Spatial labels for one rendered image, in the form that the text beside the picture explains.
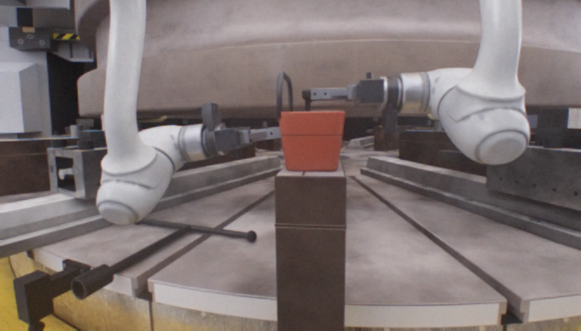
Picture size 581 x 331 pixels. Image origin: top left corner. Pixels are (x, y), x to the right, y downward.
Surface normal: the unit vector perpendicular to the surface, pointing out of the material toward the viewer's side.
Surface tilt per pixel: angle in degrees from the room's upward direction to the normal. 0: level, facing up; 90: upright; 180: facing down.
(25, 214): 71
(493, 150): 126
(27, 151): 90
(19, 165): 90
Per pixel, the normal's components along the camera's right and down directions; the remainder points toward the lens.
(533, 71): 0.26, 0.09
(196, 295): -0.24, 0.10
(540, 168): -0.96, 0.04
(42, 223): 0.87, 0.04
